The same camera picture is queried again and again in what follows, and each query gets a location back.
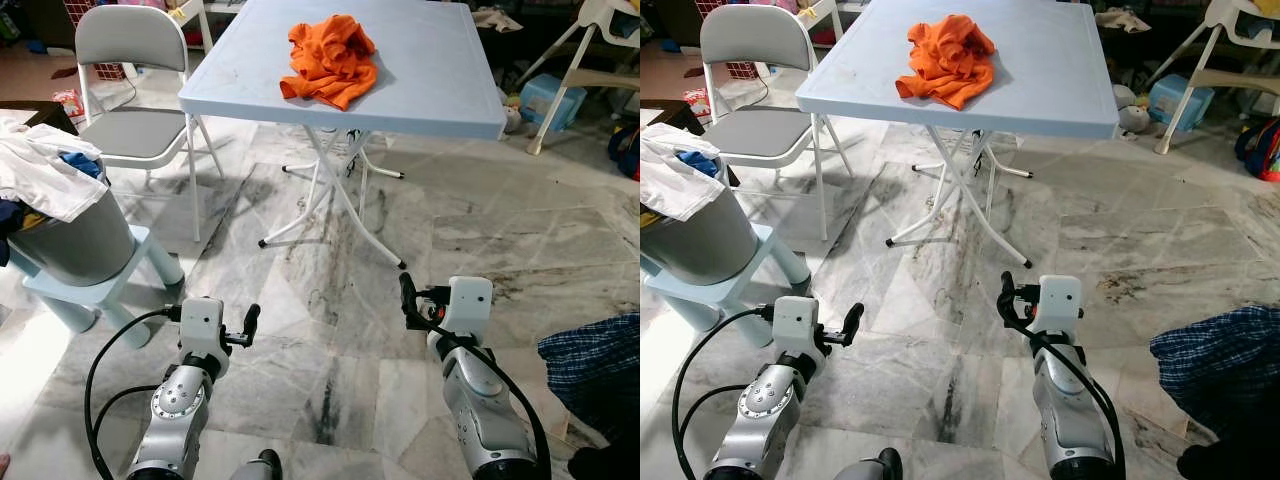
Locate blue plaid shorts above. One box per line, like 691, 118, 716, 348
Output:
537, 313, 641, 421
1150, 305, 1280, 441

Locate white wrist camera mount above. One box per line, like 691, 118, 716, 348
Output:
178, 297, 225, 353
437, 276, 494, 336
1030, 276, 1084, 336
775, 296, 826, 353

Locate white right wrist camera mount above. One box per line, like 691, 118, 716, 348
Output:
1030, 276, 1084, 336
437, 276, 494, 336

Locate orange shirt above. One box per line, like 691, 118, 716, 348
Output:
279, 14, 379, 111
895, 14, 997, 111

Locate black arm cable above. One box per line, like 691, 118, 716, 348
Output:
410, 310, 553, 480
672, 305, 786, 480
1005, 310, 1128, 480
85, 307, 186, 480

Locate silver black robot left leg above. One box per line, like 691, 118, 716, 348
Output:
230, 450, 284, 480
835, 448, 903, 480

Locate cream white shirt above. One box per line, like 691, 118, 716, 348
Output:
640, 122, 739, 223
0, 110, 106, 223

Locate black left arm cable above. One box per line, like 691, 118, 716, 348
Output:
85, 307, 186, 480
672, 305, 786, 480

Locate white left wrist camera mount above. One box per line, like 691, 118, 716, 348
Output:
178, 297, 225, 353
775, 296, 826, 353

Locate black crumpled garment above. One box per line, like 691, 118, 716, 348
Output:
0, 195, 21, 266

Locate white baby high chair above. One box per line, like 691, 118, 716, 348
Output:
527, 0, 641, 156
1152, 0, 1280, 156

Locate light blue folding table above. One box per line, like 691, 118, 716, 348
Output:
796, 0, 1121, 269
178, 0, 508, 271

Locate light blue plastic box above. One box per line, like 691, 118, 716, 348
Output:
1148, 74, 1216, 133
520, 73, 588, 133

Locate beige folded cloth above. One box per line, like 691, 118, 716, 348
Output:
1095, 5, 1141, 33
475, 5, 523, 33

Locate grey laundry bin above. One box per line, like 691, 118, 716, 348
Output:
5, 185, 136, 288
640, 185, 759, 286

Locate grey white folding chair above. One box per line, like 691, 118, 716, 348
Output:
700, 5, 856, 241
74, 5, 226, 243

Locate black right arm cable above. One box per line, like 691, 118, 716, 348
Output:
410, 310, 553, 480
1005, 310, 1128, 480

